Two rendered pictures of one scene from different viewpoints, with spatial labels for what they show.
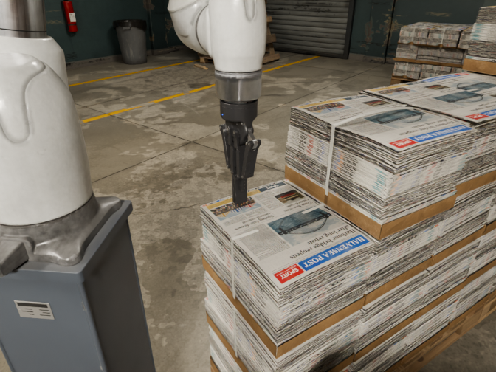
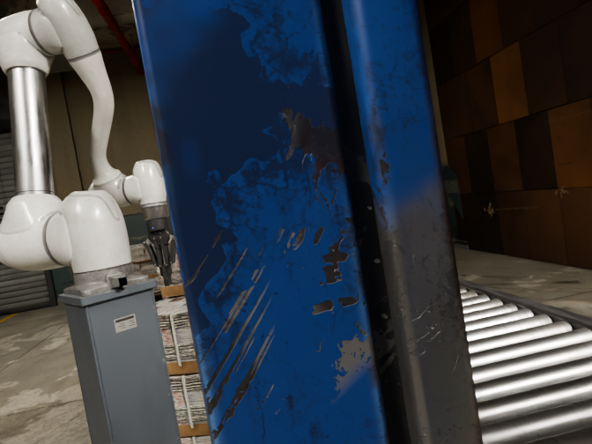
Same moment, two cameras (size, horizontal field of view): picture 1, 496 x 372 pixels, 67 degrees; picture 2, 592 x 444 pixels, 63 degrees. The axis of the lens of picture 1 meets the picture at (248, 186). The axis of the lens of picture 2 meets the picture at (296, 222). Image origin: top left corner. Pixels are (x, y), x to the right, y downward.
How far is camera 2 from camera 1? 1.24 m
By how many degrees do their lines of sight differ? 51
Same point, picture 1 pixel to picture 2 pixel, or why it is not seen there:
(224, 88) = (153, 211)
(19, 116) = (114, 208)
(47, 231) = (128, 269)
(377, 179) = not seen: hidden behind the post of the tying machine
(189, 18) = (115, 185)
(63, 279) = (148, 286)
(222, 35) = (151, 184)
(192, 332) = not seen: outside the picture
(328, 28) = (19, 278)
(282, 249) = not seen: hidden behind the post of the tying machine
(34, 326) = (123, 339)
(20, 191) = (119, 244)
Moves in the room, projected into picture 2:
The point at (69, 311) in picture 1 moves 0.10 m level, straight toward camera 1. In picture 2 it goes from (145, 316) to (179, 312)
